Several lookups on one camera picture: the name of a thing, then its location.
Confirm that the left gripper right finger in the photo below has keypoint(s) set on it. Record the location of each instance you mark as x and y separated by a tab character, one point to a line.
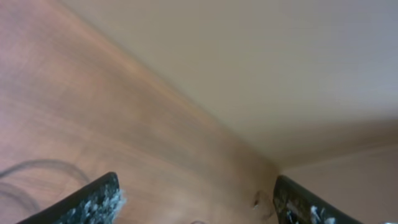
295	204

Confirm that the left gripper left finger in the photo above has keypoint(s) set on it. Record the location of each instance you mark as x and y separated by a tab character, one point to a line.
96	203

